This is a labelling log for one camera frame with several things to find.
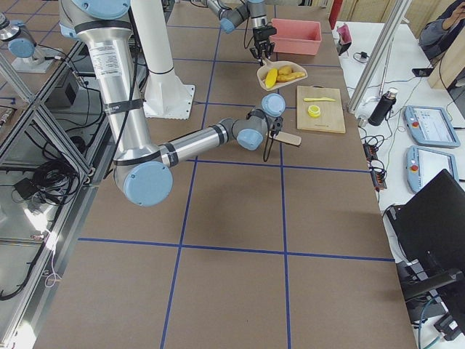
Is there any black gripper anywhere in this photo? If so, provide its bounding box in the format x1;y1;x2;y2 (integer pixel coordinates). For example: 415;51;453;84
249;28;275;63

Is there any brown toy potato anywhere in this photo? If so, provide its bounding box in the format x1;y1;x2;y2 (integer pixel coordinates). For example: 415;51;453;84
278;65;293;76

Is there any tan toy ginger root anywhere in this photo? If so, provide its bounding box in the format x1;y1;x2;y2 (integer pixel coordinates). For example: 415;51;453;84
277;71;306;83

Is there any beige plastic dustpan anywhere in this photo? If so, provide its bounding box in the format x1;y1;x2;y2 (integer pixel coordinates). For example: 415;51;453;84
256;58;308;92

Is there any beige hand brush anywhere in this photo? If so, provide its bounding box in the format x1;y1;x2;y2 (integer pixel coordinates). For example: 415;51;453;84
269;131;302;147

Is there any yellow toy corn cob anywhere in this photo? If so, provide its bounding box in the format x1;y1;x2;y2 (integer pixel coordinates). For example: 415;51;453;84
264;68;278;89

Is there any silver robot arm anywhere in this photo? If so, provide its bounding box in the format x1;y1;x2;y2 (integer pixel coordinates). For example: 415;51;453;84
190;0;277;66
60;1;286;206

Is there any pink plastic bin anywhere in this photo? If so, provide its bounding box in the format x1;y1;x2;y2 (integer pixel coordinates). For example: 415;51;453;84
271;18;322;56

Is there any yellow plastic knife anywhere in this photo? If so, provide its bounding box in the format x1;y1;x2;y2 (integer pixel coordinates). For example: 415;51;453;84
303;97;336;102

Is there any pink cloth on stand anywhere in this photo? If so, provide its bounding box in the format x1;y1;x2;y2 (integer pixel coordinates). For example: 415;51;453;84
336;23;352;56

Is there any wooden cutting board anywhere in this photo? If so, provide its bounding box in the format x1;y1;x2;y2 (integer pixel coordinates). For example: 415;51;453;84
296;86;346;134

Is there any black water bottle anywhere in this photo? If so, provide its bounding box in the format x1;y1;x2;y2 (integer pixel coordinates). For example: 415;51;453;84
368;87;398;127

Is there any black smartphone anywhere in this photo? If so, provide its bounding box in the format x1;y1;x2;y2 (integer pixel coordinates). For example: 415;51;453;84
412;68;434;78

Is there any seated person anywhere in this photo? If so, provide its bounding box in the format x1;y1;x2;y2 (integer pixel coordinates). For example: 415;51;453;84
418;1;464;66

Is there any black usb hub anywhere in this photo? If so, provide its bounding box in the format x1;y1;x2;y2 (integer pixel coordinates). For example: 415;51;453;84
363;143;387;192

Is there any upper blue teach pendant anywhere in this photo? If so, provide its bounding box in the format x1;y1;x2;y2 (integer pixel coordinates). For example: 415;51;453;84
403;105;461;148

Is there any blue teach pendant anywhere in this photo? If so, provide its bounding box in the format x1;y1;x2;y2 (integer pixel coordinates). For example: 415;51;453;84
406;145;458;193
403;105;461;148

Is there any lower blue teach pendant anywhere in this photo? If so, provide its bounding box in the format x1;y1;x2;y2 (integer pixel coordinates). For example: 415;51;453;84
406;145;458;193

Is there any black monitor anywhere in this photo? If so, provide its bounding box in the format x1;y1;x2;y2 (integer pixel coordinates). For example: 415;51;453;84
387;169;464;271

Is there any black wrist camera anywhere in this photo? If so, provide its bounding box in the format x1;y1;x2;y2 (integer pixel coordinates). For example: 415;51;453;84
260;23;277;40
270;116;283;135

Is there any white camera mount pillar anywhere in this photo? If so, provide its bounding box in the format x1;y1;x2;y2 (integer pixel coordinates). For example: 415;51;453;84
131;0;195;120

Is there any aluminium frame post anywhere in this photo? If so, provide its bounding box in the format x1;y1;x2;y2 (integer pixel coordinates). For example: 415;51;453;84
347;0;412;114

